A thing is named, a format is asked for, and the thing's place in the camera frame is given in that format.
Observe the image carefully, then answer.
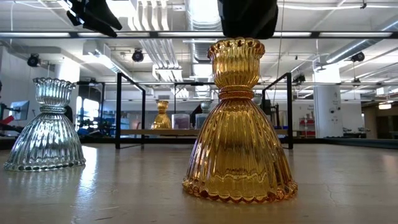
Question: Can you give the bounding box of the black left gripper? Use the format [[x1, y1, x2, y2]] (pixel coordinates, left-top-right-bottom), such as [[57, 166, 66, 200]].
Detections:
[[66, 0, 123, 38]]

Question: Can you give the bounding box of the pink plastic cup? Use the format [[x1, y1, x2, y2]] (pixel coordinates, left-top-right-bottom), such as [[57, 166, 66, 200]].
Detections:
[[172, 113, 191, 130]]

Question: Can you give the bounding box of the amber ribbed glass candle holder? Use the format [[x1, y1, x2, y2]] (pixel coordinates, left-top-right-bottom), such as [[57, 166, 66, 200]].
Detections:
[[150, 100, 173, 130], [182, 37, 299, 205]]

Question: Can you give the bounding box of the white round column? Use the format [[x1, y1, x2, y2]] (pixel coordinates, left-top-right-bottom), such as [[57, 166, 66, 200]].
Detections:
[[313, 85, 344, 139]]

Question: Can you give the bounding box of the red storage rack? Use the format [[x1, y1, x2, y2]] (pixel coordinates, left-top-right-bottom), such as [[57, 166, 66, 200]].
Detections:
[[298, 117, 317, 138]]

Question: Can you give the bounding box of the computer monitor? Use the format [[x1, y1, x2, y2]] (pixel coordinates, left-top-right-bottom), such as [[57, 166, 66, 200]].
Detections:
[[7, 100, 30, 122]]

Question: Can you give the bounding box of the silver ventilation duct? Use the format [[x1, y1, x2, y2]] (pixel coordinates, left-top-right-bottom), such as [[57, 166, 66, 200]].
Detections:
[[185, 0, 223, 30]]

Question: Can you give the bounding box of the black horizontal frame bar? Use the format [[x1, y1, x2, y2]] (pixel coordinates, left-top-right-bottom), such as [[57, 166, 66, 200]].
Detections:
[[0, 30, 398, 40]]

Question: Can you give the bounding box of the black metal shelf frame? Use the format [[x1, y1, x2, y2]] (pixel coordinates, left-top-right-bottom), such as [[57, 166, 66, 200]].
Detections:
[[114, 72, 294, 150]]

